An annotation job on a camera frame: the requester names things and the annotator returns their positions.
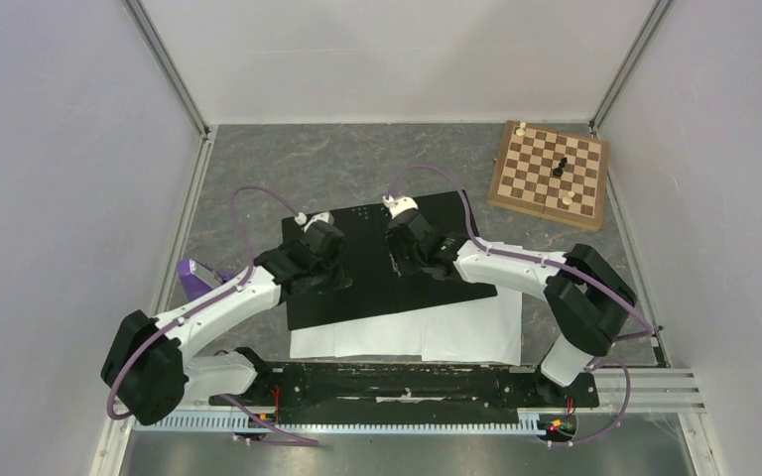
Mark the black blue file folder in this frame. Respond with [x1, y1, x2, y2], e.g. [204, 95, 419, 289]
[286, 203, 497, 331]

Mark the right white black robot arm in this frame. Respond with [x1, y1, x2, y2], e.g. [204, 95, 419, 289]
[385, 209, 636, 405]

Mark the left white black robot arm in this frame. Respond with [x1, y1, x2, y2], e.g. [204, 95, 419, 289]
[100, 212, 349, 425]

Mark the right white paper sheet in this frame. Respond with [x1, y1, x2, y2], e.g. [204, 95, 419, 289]
[421, 288, 523, 365]

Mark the purple stapler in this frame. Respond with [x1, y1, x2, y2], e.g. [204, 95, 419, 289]
[176, 259, 233, 301]

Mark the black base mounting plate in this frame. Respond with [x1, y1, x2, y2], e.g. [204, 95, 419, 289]
[235, 362, 599, 424]

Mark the wooden chessboard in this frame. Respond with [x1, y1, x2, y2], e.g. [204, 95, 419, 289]
[487, 120, 609, 231]

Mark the white chess piece bottom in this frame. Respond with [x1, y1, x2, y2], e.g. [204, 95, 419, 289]
[561, 191, 574, 207]

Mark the black chess piece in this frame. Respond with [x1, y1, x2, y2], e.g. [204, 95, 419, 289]
[552, 157, 568, 178]

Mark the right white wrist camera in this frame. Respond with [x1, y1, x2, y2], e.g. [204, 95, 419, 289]
[382, 195, 419, 220]

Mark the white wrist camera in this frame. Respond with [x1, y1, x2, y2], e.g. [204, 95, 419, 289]
[382, 195, 419, 220]
[294, 211, 333, 231]

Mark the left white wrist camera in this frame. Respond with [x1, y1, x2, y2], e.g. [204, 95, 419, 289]
[294, 211, 333, 231]

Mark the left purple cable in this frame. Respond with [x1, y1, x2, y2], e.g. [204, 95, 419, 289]
[105, 186, 321, 448]

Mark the white slotted cable duct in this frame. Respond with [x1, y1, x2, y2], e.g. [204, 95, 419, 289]
[135, 409, 546, 436]

